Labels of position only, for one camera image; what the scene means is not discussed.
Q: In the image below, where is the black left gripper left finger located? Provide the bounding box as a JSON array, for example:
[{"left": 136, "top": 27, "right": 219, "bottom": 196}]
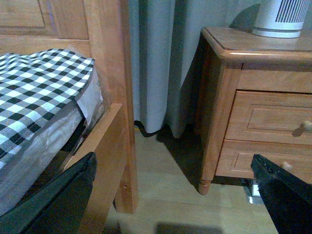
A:
[{"left": 0, "top": 152, "right": 97, "bottom": 234}]

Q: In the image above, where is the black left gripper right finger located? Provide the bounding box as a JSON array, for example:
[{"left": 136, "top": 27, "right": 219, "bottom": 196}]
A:
[{"left": 251, "top": 154, "right": 312, "bottom": 234}]

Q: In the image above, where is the round wooden drawer knob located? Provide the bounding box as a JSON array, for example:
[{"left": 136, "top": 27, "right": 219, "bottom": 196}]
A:
[{"left": 292, "top": 121, "right": 312, "bottom": 137}]

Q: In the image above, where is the wooden top drawer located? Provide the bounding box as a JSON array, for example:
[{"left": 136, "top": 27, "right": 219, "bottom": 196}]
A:
[{"left": 225, "top": 91, "right": 312, "bottom": 145}]

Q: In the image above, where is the lower drawer wooden knob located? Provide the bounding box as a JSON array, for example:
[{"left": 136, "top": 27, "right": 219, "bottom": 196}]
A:
[{"left": 280, "top": 161, "right": 293, "bottom": 172}]

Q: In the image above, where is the plastic wrapped mattress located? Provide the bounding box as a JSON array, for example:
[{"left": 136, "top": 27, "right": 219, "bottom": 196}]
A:
[{"left": 0, "top": 71, "right": 104, "bottom": 214}]

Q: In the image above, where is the wooden nightstand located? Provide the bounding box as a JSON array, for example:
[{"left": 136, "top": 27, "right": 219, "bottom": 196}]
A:
[{"left": 196, "top": 27, "right": 312, "bottom": 195}]

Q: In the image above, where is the black white checkered blanket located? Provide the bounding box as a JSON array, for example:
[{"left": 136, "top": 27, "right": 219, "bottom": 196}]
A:
[{"left": 0, "top": 49, "right": 95, "bottom": 167}]

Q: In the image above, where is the white slatted air purifier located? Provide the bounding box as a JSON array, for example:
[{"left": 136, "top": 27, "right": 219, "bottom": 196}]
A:
[{"left": 252, "top": 0, "right": 311, "bottom": 39}]

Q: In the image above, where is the grey-green curtain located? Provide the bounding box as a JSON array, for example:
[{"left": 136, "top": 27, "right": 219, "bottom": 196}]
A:
[{"left": 129, "top": 0, "right": 260, "bottom": 138}]

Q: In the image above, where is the wooden bed frame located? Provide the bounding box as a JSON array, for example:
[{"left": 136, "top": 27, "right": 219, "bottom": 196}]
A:
[{"left": 0, "top": 0, "right": 138, "bottom": 234}]

